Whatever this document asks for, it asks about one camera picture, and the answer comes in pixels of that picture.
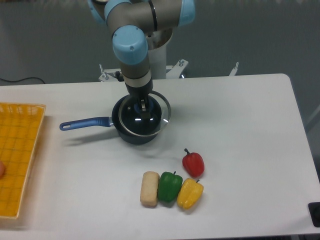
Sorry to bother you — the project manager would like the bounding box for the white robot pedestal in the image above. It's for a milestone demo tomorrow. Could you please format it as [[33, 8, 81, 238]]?
[[146, 28, 173, 79]]

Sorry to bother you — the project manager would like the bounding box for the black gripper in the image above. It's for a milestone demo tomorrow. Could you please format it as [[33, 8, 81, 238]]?
[[125, 80, 153, 119]]

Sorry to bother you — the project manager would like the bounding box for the yellow bell pepper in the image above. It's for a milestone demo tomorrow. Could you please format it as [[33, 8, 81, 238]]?
[[177, 178, 204, 210]]

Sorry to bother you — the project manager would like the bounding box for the red bell pepper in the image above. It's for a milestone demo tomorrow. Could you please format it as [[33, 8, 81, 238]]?
[[182, 148, 205, 178]]

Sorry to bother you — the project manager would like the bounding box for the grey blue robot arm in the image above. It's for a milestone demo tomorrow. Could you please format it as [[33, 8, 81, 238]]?
[[87, 0, 196, 112]]

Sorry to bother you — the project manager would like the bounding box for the black object table corner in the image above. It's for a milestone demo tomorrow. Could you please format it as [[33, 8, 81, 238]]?
[[308, 202, 320, 228]]

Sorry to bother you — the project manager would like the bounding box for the black floor cable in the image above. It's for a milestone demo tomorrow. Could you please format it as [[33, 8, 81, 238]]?
[[0, 76, 46, 84]]

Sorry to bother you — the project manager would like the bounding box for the beige bread loaf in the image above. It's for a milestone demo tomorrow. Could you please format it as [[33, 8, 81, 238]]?
[[140, 171, 160, 208]]

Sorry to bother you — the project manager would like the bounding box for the glass lid blue knob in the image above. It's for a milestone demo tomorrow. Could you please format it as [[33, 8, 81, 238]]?
[[118, 90, 172, 137]]

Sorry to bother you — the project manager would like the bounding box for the dark blue saucepan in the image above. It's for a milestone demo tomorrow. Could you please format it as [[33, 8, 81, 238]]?
[[59, 95, 157, 145]]

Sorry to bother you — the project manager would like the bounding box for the yellow woven basket tray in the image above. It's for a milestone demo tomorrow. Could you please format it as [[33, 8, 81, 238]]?
[[0, 102, 46, 219]]

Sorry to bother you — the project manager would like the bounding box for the green bell pepper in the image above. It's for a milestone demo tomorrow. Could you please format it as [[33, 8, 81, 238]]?
[[157, 171, 183, 203]]

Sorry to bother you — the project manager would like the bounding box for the white metal base frame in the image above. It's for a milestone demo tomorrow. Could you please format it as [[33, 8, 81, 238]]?
[[97, 58, 240, 83]]

